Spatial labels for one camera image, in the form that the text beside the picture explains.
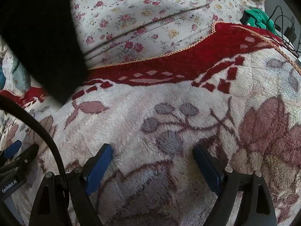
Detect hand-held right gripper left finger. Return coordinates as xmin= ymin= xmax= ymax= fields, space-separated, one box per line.
xmin=28 ymin=143 xmax=114 ymax=226

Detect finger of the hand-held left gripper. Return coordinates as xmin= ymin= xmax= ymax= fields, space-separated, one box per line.
xmin=0 ymin=143 xmax=40 ymax=177
xmin=0 ymin=140 xmax=22 ymax=161

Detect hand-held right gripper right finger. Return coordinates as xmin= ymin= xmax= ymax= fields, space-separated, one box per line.
xmin=192 ymin=144 xmax=278 ymax=226

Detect black pants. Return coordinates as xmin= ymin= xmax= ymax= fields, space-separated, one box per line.
xmin=0 ymin=0 xmax=88 ymax=105

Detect red and white fleece blanket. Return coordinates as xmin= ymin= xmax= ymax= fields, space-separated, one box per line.
xmin=0 ymin=21 xmax=301 ymax=226

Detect black charger adapter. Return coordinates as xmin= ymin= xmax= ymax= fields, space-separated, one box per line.
xmin=283 ymin=27 xmax=297 ymax=43

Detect green cloth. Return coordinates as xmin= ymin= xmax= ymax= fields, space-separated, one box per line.
xmin=243 ymin=8 xmax=275 ymax=31

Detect floral bed sheet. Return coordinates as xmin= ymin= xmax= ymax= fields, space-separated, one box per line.
xmin=66 ymin=0 xmax=266 ymax=67

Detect thick black cable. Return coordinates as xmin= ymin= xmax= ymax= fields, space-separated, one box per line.
xmin=0 ymin=96 xmax=67 ymax=189

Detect black charger with cables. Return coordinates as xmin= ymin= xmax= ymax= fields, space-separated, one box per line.
xmin=268 ymin=5 xmax=301 ymax=52

